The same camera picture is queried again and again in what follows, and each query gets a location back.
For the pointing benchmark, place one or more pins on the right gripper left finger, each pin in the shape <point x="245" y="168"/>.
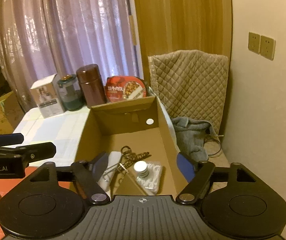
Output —
<point x="85" y="181"/>

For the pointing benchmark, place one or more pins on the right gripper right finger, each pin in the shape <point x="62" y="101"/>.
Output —
<point x="232" y="200"/>

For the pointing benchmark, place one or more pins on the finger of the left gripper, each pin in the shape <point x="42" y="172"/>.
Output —
<point x="11" y="139"/>
<point x="32" y="153"/>

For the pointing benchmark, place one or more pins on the brown tiger toy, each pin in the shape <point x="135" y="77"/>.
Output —
<point x="129" y="158"/>

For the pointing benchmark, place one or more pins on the green white pill bottle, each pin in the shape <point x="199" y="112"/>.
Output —
<point x="141" y="169"/>

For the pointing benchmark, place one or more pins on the metal wire rack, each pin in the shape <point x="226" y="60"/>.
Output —
<point x="111" y="171"/>

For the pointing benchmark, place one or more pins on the cardboard boxes on floor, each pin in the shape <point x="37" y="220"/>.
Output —
<point x="11" y="113"/>

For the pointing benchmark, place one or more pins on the checked pastel tablecloth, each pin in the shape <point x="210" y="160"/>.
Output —
<point x="63" y="130"/>

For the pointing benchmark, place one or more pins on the white product box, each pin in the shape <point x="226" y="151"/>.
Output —
<point x="46" y="96"/>

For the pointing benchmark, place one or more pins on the green glass jar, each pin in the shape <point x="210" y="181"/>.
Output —
<point x="70" y="93"/>

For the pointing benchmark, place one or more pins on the grey towel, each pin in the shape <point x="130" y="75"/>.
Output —
<point x="190" y="136"/>

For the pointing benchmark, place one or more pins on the brown metal canister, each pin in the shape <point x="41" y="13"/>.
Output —
<point x="90" y="81"/>

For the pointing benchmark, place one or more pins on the red beef rice bowl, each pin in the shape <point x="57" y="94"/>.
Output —
<point x="121" y="88"/>

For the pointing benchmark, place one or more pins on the brown cardboard box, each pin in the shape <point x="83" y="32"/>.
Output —
<point x="141" y="124"/>

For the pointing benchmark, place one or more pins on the purple curtain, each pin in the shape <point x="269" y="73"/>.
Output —
<point x="39" y="38"/>

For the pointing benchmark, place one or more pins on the wooden door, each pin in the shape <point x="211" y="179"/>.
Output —
<point x="165" y="26"/>

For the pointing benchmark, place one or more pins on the wall socket pair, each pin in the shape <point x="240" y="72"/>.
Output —
<point x="262" y="45"/>

